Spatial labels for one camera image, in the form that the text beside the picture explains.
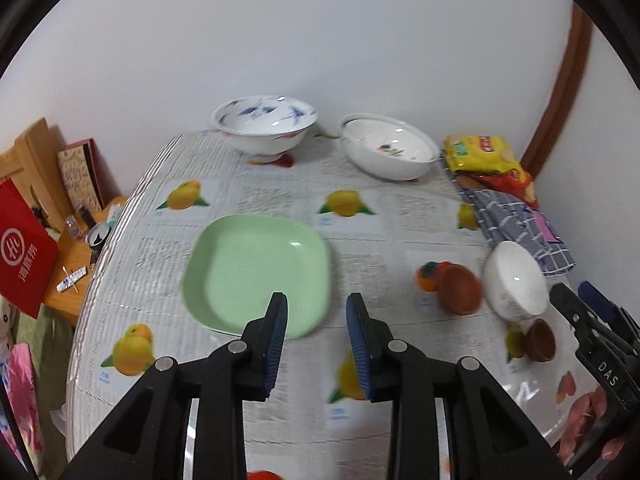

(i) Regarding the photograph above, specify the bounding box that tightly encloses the yellow chips bag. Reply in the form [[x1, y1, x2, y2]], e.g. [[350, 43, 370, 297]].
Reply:
[[442, 134, 521, 173]]

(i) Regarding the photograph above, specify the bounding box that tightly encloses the patterned book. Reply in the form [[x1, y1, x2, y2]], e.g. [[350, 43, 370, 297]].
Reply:
[[56, 137, 106, 211]]

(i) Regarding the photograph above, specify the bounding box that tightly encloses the small white packet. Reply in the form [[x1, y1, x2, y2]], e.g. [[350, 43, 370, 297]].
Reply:
[[57, 267, 88, 293]]

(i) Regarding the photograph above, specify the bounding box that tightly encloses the red chips bag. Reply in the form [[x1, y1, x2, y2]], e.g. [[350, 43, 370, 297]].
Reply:
[[465, 167, 538, 208]]

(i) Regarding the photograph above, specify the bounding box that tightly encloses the blue patterned footed bowl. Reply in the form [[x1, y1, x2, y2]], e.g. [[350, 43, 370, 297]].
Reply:
[[211, 95, 319, 165]]

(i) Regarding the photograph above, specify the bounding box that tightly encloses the wooden side table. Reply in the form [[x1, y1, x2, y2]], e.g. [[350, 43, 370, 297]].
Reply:
[[42, 195, 131, 328]]

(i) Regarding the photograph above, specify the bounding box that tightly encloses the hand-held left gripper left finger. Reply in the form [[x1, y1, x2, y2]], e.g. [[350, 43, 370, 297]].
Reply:
[[65, 292, 289, 480]]

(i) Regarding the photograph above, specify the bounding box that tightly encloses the green square plate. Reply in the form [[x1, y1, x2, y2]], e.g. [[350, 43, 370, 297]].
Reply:
[[181, 214, 331, 339]]

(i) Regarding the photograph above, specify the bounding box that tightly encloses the wooden box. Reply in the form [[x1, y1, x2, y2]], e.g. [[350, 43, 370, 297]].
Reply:
[[0, 118, 71, 231]]

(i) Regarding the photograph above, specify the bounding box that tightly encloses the red gift box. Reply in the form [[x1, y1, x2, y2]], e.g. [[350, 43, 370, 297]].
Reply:
[[0, 178, 60, 319]]

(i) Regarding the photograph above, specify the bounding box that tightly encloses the large white bowl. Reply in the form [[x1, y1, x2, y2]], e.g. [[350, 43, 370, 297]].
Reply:
[[338, 113, 441, 182]]

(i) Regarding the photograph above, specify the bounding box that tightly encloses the person's right hand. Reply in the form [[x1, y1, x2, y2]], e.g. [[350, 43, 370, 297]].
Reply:
[[557, 387, 610, 463]]

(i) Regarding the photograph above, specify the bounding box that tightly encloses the white bowl with print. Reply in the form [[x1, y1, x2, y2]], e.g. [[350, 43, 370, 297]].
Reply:
[[345, 119, 435, 163]]

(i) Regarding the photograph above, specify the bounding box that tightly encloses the fruit print tablecloth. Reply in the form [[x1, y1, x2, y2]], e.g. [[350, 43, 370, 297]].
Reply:
[[65, 130, 616, 480]]

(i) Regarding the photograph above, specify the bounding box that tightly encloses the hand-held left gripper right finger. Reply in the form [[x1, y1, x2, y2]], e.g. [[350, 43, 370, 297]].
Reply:
[[346, 292, 571, 480]]

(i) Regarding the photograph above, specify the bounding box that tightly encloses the pink printed cloth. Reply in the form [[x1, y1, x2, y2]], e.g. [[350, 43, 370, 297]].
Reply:
[[0, 342, 46, 480]]

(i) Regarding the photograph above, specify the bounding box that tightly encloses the grey checked cloth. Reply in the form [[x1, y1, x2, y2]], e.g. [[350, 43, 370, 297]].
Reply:
[[460, 189, 576, 278]]

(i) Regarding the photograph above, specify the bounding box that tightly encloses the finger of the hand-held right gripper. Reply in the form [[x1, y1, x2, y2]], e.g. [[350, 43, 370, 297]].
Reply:
[[578, 281, 640, 346], [550, 283, 606, 348]]

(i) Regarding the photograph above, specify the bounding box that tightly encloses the metal drink can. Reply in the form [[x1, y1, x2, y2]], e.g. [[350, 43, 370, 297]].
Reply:
[[87, 222, 111, 266]]

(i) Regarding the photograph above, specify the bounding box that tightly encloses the plain white bowl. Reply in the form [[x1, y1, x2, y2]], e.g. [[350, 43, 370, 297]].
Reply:
[[483, 241, 549, 321]]

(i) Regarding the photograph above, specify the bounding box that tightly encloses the brown wooden door frame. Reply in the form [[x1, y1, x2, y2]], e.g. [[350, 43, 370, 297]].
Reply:
[[520, 5, 593, 178]]

